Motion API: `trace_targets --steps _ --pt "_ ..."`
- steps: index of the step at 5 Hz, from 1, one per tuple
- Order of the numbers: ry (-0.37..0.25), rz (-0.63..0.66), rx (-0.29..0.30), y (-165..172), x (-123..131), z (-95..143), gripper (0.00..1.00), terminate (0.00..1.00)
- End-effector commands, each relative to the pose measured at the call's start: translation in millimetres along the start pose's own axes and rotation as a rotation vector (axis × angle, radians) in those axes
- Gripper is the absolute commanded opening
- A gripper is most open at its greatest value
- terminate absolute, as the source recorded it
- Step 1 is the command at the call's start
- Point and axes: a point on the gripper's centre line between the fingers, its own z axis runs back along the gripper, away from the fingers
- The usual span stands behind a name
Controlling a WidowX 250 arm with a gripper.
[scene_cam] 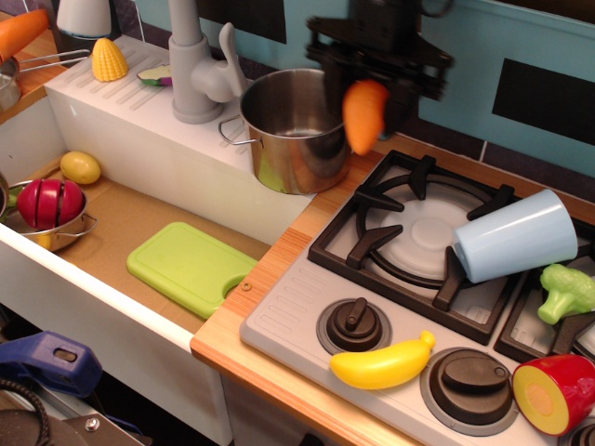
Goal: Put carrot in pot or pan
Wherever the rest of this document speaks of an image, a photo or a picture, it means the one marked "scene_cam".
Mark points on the right black stove knob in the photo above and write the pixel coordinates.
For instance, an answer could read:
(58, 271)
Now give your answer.
(582, 435)

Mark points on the stainless steel pot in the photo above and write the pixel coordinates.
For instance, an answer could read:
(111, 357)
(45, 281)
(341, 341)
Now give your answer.
(298, 146)

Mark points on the yellow toy potato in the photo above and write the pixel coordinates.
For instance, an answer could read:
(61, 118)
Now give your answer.
(80, 167)

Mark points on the large orange toy carrot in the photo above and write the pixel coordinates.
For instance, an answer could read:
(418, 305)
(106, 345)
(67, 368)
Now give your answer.
(18, 32)

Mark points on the yellow toy banana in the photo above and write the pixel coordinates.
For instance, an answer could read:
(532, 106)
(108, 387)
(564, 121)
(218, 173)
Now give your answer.
(386, 367)

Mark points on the black stove grate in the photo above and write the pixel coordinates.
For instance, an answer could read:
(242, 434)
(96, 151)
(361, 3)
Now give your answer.
(526, 337)
(395, 237)

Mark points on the steel saucepan with handle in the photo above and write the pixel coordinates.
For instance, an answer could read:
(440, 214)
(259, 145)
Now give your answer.
(10, 71)

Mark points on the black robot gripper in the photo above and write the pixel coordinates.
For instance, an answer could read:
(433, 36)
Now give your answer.
(380, 40)

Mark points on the small steel bowl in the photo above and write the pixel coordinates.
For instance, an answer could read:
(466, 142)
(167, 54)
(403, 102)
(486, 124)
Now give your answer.
(54, 239)

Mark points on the red sliced toy vegetable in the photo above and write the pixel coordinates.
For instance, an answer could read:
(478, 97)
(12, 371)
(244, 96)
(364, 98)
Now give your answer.
(45, 204)

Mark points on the left black stove knob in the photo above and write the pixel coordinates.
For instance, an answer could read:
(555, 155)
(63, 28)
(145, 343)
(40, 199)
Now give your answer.
(353, 325)

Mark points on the white cup blue rim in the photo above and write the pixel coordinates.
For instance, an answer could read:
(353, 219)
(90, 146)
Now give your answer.
(85, 19)

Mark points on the red toy apple half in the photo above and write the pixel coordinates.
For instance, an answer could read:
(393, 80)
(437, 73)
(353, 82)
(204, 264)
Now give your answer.
(555, 394)

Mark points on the green plastic cutting board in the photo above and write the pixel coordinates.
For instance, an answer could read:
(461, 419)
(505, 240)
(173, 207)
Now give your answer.
(190, 267)

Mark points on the grey toy faucet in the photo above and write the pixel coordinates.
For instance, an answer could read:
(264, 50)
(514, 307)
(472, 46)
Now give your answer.
(201, 84)

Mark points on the middle black stove knob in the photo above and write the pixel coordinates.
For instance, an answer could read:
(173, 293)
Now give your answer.
(469, 391)

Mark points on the green toy broccoli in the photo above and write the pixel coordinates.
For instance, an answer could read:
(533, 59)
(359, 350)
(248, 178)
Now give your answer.
(570, 291)

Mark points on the black stove knob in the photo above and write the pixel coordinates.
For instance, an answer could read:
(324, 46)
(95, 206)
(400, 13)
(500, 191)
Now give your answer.
(353, 325)
(582, 435)
(469, 391)

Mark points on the light blue plastic cup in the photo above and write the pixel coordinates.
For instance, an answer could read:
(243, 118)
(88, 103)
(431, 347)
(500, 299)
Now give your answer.
(534, 232)

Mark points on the yellow toy corn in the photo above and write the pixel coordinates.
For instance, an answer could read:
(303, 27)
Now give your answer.
(108, 61)

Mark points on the purple toy eggplant slice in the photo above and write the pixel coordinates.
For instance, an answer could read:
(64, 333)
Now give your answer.
(156, 76)

